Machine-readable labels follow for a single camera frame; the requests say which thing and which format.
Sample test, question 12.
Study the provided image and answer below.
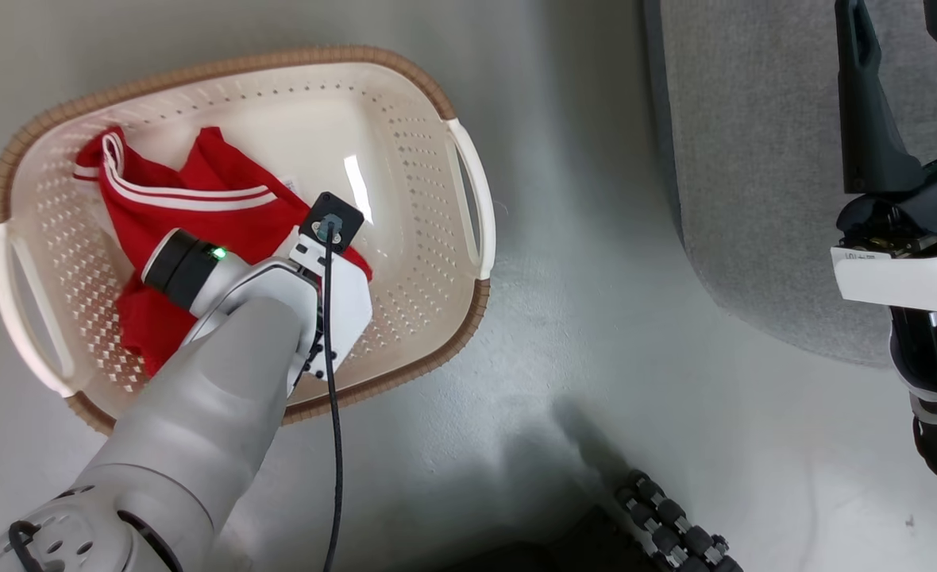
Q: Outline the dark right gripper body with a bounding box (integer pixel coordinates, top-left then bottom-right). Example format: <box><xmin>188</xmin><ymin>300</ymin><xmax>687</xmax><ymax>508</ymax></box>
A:
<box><xmin>831</xmin><ymin>147</ymin><xmax>937</xmax><ymax>315</ymax></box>

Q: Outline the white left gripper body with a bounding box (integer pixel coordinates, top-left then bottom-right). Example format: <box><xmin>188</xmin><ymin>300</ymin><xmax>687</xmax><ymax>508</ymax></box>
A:
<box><xmin>286</xmin><ymin>229</ymin><xmax>375</xmax><ymax>398</ymax></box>

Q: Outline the cream perforated laundry basket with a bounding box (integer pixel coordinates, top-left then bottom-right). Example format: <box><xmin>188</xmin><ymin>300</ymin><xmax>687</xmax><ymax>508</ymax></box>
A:
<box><xmin>0</xmin><ymin>45</ymin><xmax>497</xmax><ymax>436</ymax></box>

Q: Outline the black braided camera cable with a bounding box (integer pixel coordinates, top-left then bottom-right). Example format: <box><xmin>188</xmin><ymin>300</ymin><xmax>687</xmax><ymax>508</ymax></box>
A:
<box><xmin>320</xmin><ymin>225</ymin><xmax>348</xmax><ymax>572</ymax></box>

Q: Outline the black roller omni wheel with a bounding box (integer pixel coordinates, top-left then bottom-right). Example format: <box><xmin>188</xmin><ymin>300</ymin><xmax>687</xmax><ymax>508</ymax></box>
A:
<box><xmin>613</xmin><ymin>469</ymin><xmax>744</xmax><ymax>572</ymax></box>

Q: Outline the black shoulder cable loop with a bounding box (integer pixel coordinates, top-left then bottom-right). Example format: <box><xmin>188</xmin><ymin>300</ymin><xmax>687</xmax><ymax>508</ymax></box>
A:
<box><xmin>6</xmin><ymin>520</ymin><xmax>47</xmax><ymax>572</ymax></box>

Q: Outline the red garment with white stripes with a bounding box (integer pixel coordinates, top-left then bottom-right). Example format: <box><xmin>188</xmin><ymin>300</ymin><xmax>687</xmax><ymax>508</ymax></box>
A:
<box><xmin>74</xmin><ymin>126</ymin><xmax>374</xmax><ymax>378</ymax></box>

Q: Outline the grey fabric sofa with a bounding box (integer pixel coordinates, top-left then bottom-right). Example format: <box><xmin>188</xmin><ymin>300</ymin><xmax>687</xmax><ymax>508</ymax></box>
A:
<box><xmin>643</xmin><ymin>0</ymin><xmax>937</xmax><ymax>370</ymax></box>

